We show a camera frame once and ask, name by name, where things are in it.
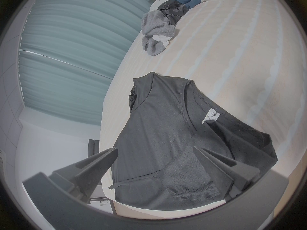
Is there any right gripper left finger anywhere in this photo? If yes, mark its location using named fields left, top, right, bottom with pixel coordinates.
left=51, top=148, right=118, bottom=203

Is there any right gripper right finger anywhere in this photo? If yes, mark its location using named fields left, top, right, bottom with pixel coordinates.
left=193, top=146, right=261, bottom=197

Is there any black T-shirt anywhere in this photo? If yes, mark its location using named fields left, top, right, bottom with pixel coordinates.
left=108, top=72, right=278, bottom=210

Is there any blue-green curtain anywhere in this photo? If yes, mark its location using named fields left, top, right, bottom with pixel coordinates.
left=18, top=50, right=115, bottom=126
left=20, top=0, right=166, bottom=77

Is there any bed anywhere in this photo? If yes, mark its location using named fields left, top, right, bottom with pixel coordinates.
left=99, top=0, right=307, bottom=219

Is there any grey garment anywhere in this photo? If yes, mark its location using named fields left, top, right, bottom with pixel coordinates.
left=141, top=10, right=177, bottom=56

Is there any black glossy garment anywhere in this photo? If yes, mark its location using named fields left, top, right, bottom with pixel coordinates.
left=157, top=0, right=190, bottom=24

